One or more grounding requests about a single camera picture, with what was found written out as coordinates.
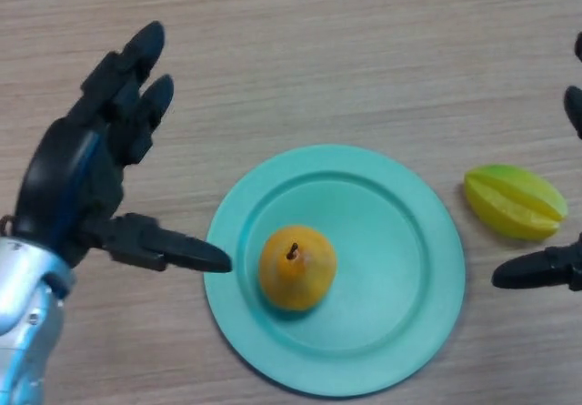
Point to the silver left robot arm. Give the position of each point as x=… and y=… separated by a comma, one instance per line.
x=27, y=314

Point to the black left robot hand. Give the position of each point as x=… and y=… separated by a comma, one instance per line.
x=77, y=182

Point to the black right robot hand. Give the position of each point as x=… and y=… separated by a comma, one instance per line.
x=527, y=270

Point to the teal green round plate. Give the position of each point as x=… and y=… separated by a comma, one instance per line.
x=391, y=286

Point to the yellow green starfruit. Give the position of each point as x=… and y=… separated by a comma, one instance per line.
x=516, y=200

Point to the yellow orange pear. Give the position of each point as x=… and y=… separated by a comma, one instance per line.
x=295, y=273

